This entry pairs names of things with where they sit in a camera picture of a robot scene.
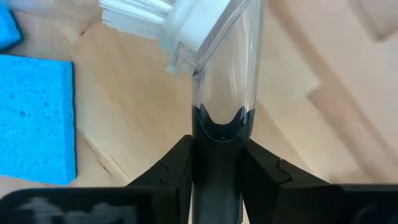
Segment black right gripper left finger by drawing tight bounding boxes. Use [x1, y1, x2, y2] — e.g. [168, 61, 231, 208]
[0, 134, 194, 224]

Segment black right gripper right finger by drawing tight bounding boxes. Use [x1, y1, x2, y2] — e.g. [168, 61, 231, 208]
[241, 138, 398, 224]

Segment clear dish brush white bristles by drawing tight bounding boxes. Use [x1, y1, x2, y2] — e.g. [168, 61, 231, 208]
[98, 0, 267, 224]

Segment blue cellulose sponge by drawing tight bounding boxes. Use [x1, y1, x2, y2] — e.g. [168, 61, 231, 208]
[0, 5, 25, 52]
[0, 54, 78, 187]

